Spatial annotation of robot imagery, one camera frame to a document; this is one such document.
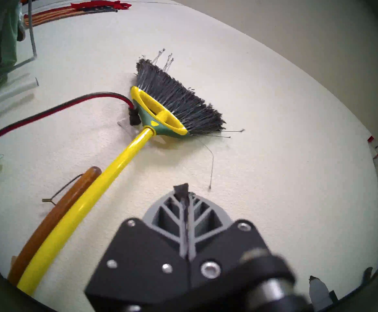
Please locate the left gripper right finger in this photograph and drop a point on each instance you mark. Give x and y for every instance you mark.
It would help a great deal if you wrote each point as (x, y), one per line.
(221, 246)

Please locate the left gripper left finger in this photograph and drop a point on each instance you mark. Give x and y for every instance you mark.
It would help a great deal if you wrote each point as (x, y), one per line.
(143, 259)

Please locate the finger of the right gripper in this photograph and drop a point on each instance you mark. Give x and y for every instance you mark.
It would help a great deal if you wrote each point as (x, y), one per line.
(368, 274)
(319, 295)

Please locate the yellow broom black bristles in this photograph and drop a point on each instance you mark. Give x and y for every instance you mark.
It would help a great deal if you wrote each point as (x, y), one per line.
(78, 207)

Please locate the flag decoration with red bow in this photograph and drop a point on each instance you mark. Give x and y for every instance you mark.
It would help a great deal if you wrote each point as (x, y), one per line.
(62, 14)

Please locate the shelf rack with green cloth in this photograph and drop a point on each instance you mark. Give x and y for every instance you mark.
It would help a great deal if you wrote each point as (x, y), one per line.
(7, 38)

